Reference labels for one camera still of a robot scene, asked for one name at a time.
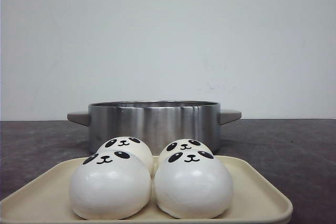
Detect panda bun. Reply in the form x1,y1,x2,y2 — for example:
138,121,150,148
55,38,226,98
153,149,234,219
97,136,154,176
157,138,212,165
69,150,152,220

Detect stainless steel steamer pot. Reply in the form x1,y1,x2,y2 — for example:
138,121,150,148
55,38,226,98
67,101,241,155

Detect cream rectangular plastic tray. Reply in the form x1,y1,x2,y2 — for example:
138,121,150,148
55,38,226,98
1,156,293,223

